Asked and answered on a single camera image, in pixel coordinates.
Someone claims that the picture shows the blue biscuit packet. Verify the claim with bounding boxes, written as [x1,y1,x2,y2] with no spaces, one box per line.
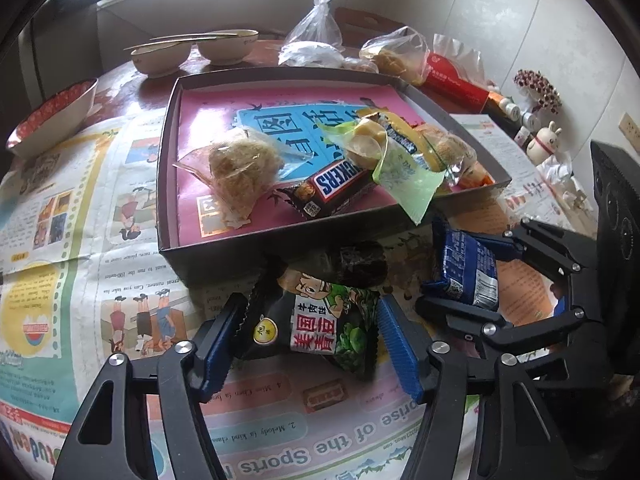
[431,217,501,311]

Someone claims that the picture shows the clear-wrapped yellow bun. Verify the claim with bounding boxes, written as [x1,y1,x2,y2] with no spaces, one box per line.
[417,124,478,186]

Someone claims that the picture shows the dark snack packet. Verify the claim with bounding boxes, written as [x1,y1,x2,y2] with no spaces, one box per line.
[327,241,390,290]

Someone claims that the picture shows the clear-wrapped floss pastry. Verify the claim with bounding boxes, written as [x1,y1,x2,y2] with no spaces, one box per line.
[172,126,313,228]

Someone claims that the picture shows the black green pea packet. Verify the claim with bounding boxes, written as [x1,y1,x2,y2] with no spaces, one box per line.
[235,267,381,380]

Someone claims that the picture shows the orange noodle snack packet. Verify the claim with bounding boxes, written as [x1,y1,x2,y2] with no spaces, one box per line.
[457,162,496,191]

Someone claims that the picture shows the colourful cartoon newspaper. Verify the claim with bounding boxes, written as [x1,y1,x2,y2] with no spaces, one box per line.
[0,112,481,480]

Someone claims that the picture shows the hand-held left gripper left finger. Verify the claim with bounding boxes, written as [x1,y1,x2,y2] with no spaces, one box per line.
[52,292,249,480]

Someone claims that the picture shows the yellow wafer packet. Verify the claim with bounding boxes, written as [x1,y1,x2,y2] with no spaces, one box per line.
[357,105,426,156]

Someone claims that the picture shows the large white bowl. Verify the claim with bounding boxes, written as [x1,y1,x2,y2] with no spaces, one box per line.
[196,29,260,66]

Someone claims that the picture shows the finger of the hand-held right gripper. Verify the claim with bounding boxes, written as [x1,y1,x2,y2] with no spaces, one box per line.
[415,296,601,361]
[480,217,598,291]

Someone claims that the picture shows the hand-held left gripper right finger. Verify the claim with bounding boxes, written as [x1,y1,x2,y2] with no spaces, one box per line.
[377,295,571,480]

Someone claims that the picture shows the crumpled clear plastic bag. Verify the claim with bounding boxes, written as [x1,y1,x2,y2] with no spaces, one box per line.
[278,41,346,68]

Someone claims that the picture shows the wooden chopstick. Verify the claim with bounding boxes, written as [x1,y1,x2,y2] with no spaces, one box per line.
[150,32,252,43]
[124,34,242,51]

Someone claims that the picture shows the red patterned bowl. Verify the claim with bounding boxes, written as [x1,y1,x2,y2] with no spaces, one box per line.
[6,77,100,158]

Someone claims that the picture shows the wall socket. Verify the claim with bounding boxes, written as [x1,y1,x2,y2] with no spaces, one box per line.
[619,112,640,148]

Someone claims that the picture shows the cardboard box tray pink lining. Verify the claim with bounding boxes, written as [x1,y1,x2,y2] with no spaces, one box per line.
[156,71,513,288]

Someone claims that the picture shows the green-wrapped round cake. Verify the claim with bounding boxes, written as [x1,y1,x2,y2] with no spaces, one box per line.
[320,115,446,226]

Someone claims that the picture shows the red white flower ornament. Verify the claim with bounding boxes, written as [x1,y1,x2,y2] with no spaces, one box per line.
[514,69,563,113]

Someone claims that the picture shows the brown wrapped chocolate bar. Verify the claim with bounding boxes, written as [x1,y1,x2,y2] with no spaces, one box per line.
[274,161,381,220]

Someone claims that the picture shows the plastic bag of buns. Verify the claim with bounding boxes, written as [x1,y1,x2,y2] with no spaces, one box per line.
[359,27,432,86]

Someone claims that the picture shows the knotted clear plastic bag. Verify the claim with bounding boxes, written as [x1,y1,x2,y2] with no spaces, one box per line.
[282,0,346,66]

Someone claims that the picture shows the white text newspaper page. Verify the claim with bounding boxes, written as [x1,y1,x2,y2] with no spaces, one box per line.
[452,112,596,211]

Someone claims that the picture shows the small white bowl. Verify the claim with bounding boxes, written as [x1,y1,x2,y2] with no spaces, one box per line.
[131,40,193,78]

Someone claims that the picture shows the white rabbit figurine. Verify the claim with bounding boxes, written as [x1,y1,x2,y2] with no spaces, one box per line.
[527,121,563,165]

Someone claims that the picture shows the crumpled white tissue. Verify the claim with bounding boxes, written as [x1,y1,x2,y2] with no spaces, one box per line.
[542,152,591,211]

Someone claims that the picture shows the red tissue pack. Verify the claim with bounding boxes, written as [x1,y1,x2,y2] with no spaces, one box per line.
[422,35,493,113]

